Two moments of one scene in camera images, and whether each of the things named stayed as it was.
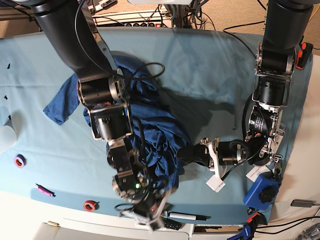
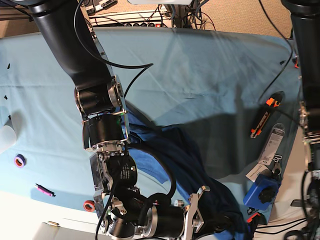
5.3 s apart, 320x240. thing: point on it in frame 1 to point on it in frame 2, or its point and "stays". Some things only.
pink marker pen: (45, 190) stays
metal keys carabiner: (277, 170) stays
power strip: (150, 18) stays
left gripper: (149, 207) to (193, 218)
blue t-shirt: (163, 138) to (169, 153)
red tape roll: (90, 205) stays
